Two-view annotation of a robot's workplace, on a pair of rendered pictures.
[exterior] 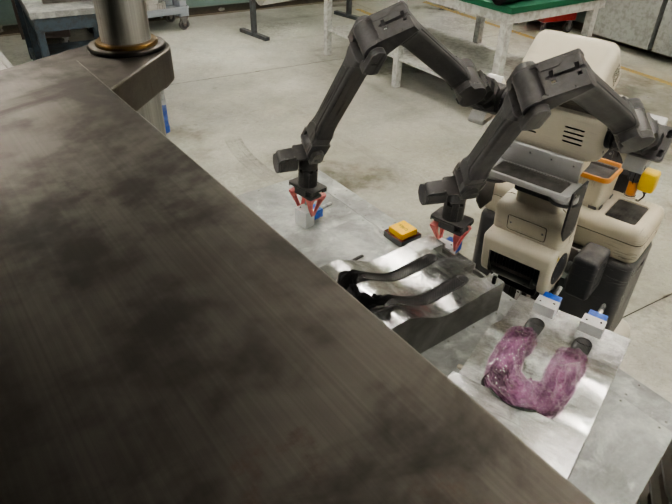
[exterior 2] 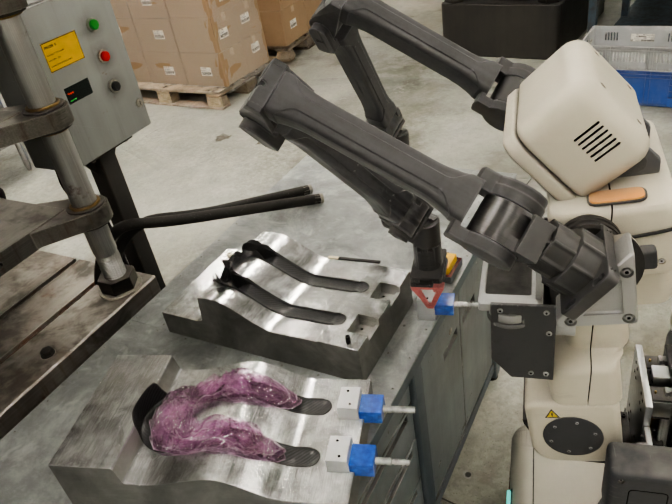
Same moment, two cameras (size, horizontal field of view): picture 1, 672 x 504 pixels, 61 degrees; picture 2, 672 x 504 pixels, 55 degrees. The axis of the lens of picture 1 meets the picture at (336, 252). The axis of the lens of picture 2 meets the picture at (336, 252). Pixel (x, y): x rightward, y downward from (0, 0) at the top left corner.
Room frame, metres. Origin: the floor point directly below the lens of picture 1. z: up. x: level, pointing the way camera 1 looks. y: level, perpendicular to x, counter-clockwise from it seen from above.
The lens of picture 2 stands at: (0.81, -1.25, 1.71)
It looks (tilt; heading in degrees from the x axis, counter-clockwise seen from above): 34 degrees down; 71
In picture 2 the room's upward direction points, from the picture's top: 11 degrees counter-clockwise
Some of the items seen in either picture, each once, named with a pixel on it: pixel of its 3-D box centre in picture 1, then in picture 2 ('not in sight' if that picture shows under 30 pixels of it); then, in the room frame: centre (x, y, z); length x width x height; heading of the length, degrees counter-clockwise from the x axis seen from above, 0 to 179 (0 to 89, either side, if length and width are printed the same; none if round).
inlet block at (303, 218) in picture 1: (315, 210); not in sight; (1.53, 0.07, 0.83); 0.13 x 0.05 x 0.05; 136
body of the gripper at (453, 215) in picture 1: (453, 210); (427, 255); (1.33, -0.31, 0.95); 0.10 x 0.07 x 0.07; 51
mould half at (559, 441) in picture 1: (535, 379); (221, 430); (0.83, -0.42, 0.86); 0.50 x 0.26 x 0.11; 145
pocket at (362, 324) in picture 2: (475, 276); (363, 331); (1.15, -0.35, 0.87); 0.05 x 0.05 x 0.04; 37
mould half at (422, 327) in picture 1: (391, 298); (283, 294); (1.06, -0.14, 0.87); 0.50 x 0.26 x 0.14; 127
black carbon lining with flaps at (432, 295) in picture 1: (400, 282); (282, 280); (1.06, -0.15, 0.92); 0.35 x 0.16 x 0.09; 127
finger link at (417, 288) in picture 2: (453, 234); (429, 286); (1.33, -0.32, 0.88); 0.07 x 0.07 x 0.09; 51
